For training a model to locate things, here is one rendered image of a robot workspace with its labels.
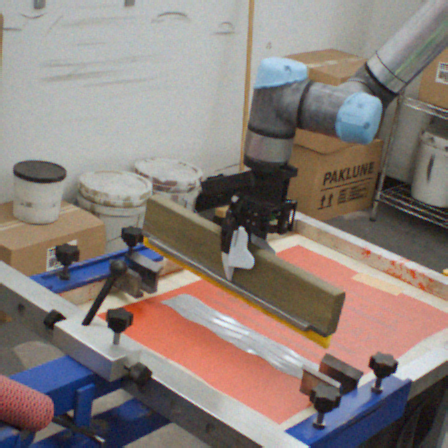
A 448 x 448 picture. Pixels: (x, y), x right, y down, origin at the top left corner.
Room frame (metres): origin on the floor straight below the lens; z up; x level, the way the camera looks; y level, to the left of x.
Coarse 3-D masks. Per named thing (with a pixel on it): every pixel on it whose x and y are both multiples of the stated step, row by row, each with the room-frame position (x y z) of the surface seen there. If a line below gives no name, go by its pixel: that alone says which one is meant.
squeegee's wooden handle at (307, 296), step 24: (168, 216) 1.51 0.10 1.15; (192, 216) 1.49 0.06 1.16; (168, 240) 1.50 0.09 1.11; (192, 240) 1.47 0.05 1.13; (216, 240) 1.44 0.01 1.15; (216, 264) 1.44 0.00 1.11; (264, 264) 1.38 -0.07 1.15; (288, 264) 1.37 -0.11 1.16; (264, 288) 1.37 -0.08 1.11; (288, 288) 1.35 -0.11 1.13; (312, 288) 1.32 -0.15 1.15; (336, 288) 1.32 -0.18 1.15; (312, 312) 1.32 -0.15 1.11; (336, 312) 1.31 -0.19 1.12
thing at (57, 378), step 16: (32, 368) 1.13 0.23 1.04; (48, 368) 1.14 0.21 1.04; (64, 368) 1.14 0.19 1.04; (80, 368) 1.15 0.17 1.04; (32, 384) 1.09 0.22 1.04; (48, 384) 1.10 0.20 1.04; (64, 384) 1.11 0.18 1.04; (80, 384) 1.13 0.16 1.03; (96, 384) 1.15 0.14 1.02; (112, 384) 1.18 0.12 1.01; (64, 400) 1.11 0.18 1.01
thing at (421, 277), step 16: (304, 224) 2.02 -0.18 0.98; (320, 224) 2.02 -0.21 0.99; (320, 240) 1.99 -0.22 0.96; (336, 240) 1.96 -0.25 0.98; (352, 240) 1.95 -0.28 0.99; (352, 256) 1.94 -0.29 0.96; (368, 256) 1.91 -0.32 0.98; (384, 256) 1.89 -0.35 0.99; (160, 272) 1.67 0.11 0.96; (384, 272) 1.88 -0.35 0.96; (400, 272) 1.86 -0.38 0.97; (416, 272) 1.84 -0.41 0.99; (432, 272) 1.85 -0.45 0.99; (80, 288) 1.50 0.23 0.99; (96, 288) 1.54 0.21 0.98; (112, 288) 1.57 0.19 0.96; (432, 288) 1.82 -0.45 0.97; (432, 352) 1.48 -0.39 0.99; (400, 368) 1.41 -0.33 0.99; (416, 368) 1.42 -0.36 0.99; (432, 368) 1.43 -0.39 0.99; (416, 384) 1.38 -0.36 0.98
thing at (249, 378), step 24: (360, 288) 1.78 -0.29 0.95; (408, 312) 1.71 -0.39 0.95; (432, 312) 1.73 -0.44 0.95; (408, 336) 1.60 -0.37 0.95; (216, 360) 1.39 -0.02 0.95; (240, 360) 1.40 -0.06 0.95; (264, 360) 1.42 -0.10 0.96; (312, 360) 1.45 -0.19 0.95; (360, 360) 1.48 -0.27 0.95; (216, 384) 1.31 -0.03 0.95; (240, 384) 1.33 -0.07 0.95; (264, 384) 1.34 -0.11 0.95; (288, 384) 1.35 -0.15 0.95; (264, 408) 1.27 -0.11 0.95; (288, 408) 1.28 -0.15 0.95
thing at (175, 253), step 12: (156, 240) 1.51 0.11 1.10; (168, 252) 1.48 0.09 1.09; (180, 252) 1.48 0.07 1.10; (192, 264) 1.45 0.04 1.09; (216, 276) 1.42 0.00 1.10; (240, 288) 1.39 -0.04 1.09; (252, 300) 1.37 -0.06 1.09; (264, 300) 1.36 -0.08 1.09; (276, 312) 1.34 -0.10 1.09; (288, 312) 1.34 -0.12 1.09; (300, 324) 1.31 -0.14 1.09
